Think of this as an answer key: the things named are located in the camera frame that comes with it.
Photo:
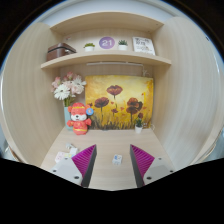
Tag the pale teal vase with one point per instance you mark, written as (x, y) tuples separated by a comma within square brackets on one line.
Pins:
[(67, 116)]

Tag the wooden wall shelf unit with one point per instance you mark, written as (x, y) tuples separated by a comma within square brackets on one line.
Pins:
[(106, 57)]

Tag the yellow poppy painting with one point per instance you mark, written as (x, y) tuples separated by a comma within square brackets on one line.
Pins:
[(123, 100)]

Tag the red plush mouse toy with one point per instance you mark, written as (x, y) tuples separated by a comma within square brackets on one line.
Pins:
[(79, 121)]

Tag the small plant in white pot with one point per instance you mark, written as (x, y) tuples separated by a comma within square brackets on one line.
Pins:
[(138, 129)]

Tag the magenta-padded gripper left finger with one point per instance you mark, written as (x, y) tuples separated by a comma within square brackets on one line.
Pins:
[(66, 170)]

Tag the pink and white flower bouquet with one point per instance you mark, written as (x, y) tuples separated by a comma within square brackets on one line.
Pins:
[(66, 87)]

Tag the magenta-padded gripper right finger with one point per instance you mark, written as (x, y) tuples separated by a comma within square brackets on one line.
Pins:
[(158, 170)]

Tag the small white plug adapter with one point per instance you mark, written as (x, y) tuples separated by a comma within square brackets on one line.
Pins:
[(70, 146)]

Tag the white charger block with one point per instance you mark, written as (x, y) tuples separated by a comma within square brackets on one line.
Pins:
[(117, 159)]

